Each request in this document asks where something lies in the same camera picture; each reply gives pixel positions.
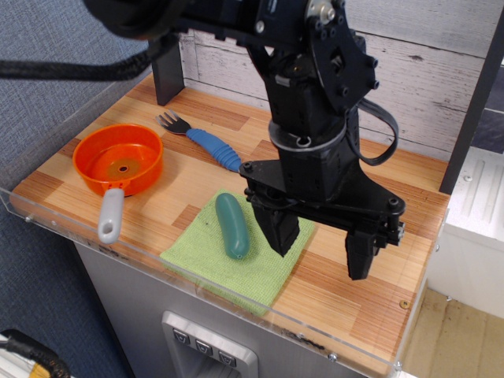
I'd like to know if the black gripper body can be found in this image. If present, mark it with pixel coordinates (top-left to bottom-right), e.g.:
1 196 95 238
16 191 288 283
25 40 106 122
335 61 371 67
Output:
239 117 406 247

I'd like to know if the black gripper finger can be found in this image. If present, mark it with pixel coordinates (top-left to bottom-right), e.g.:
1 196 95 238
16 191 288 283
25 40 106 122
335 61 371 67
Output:
345 232 379 280
252 202 300 257

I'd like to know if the orange pan with grey handle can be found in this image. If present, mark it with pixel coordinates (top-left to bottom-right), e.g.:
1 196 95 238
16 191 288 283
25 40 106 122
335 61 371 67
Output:
72 124 164 244

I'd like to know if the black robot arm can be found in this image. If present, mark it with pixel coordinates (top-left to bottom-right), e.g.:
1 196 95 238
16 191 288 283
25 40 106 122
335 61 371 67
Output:
86 1 406 280

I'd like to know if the green toy cucumber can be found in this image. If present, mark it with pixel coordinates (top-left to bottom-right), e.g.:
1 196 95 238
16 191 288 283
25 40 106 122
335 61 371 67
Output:
215 193 250 260

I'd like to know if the green cloth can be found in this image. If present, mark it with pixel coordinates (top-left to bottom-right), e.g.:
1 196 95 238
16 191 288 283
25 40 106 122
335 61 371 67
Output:
160 190 314 316

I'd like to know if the white ribbed appliance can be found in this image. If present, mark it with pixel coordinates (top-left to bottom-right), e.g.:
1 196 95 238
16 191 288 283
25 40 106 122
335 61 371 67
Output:
427 147 503 317

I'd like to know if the silver button panel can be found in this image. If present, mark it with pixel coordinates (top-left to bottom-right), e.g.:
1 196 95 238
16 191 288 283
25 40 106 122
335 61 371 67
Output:
161 311 259 377

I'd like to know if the grey metal cabinet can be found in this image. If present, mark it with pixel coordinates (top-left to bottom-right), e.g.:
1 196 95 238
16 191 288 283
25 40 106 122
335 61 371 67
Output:
76 245 361 377

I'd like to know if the fork with blue handle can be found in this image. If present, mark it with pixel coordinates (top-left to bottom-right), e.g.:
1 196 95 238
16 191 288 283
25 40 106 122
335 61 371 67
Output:
155 110 242 172

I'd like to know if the dark right frame post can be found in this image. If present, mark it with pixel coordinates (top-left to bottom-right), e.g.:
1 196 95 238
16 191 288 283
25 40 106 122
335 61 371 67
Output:
439 11 503 195

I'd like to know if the dark frame post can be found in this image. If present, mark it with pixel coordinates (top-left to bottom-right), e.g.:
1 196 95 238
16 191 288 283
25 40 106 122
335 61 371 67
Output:
439 11 503 195
149 34 185 106

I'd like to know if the dark left frame post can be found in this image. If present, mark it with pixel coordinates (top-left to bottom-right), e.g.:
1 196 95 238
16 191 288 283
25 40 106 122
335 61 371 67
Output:
149 34 185 106

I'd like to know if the black braided cable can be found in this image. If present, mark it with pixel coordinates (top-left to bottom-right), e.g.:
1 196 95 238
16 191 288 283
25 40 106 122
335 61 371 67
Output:
0 31 182 83

